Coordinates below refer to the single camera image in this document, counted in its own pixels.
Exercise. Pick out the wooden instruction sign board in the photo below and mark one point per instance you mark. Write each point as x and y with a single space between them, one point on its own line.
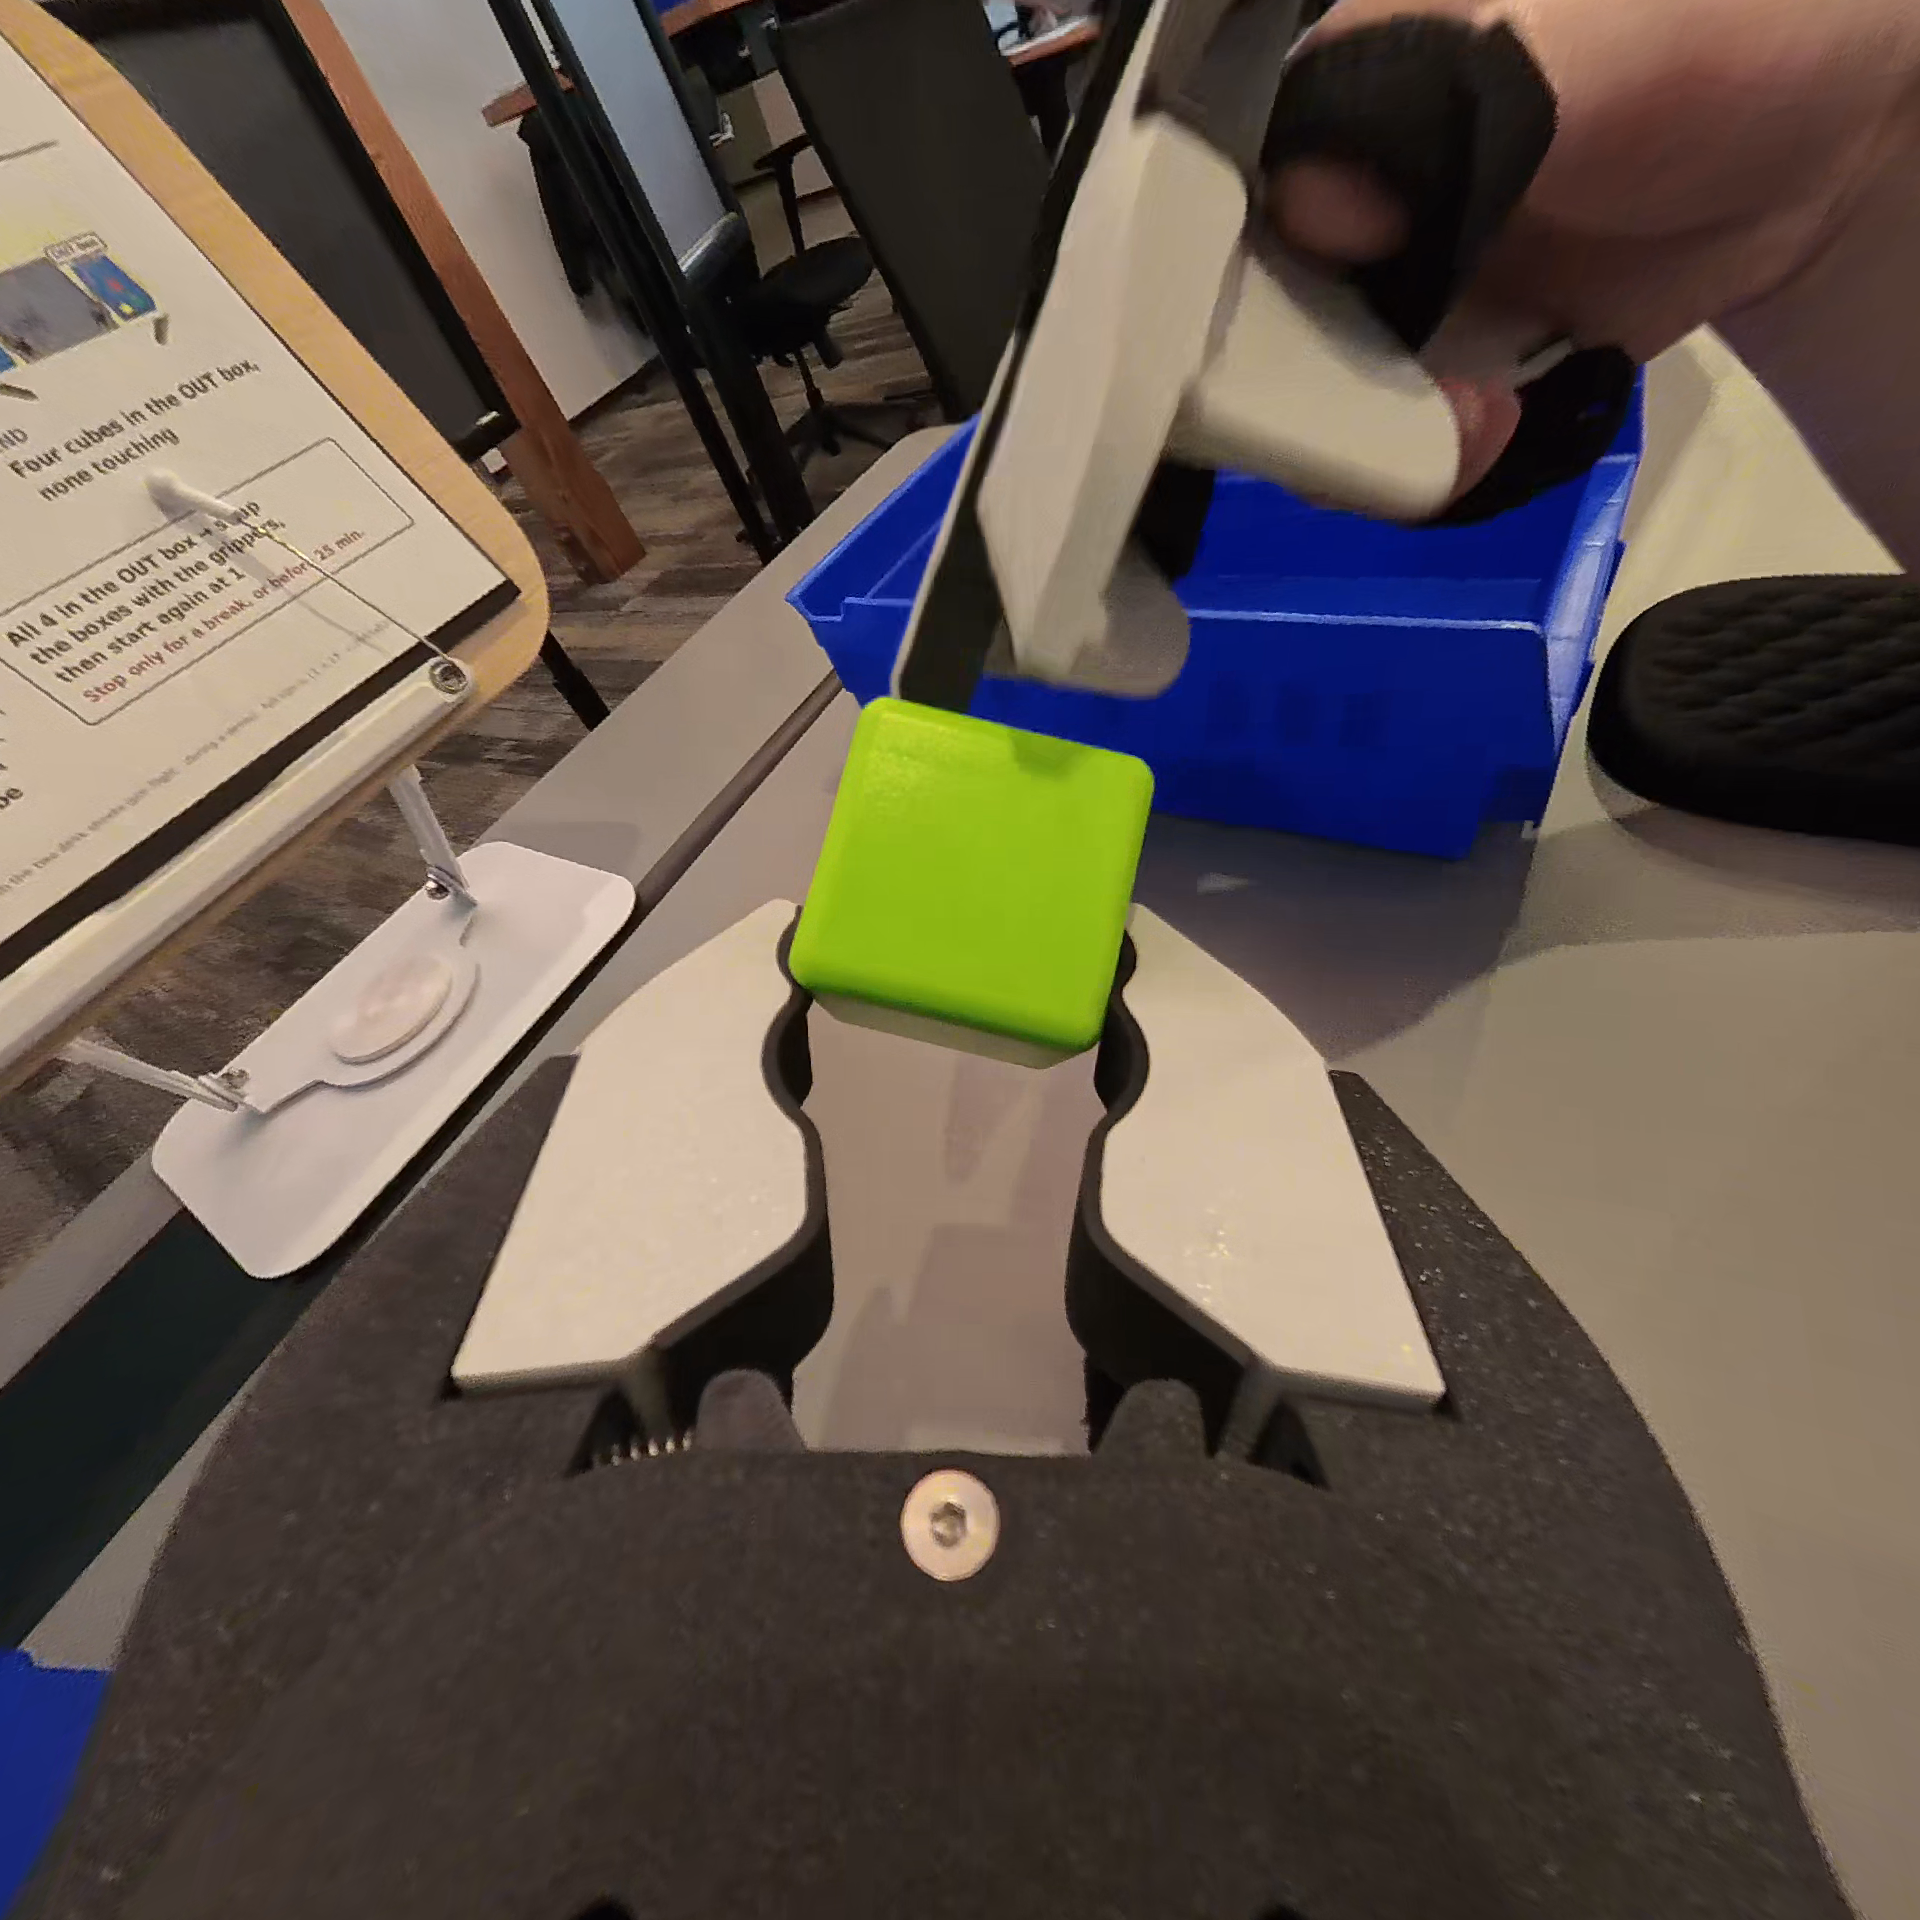
181 541

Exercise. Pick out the green magnetic cube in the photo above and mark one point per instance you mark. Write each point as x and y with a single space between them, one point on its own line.
968 877

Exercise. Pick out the black framed panel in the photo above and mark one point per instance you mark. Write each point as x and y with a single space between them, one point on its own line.
242 122

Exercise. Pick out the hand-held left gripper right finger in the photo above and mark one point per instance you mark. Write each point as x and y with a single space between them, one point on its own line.
1277 1201

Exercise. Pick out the person's right hand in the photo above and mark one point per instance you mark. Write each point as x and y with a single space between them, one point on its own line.
1740 151

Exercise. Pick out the black partition panel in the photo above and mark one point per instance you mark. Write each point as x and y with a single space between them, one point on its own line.
915 182

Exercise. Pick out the black textured mat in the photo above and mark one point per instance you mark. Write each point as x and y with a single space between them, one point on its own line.
1773 706

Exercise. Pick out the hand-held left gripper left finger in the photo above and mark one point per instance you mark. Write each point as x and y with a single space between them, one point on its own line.
631 1201

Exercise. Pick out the slanted wooden post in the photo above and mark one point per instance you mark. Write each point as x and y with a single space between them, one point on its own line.
480 301

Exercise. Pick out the white sign stand base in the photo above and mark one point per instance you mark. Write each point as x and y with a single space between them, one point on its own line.
510 960

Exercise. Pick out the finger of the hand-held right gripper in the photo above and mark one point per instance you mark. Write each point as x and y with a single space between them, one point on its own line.
1336 392
1096 422

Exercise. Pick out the blue plastic bin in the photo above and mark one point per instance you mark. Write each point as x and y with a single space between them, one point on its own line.
1352 706
38 1801

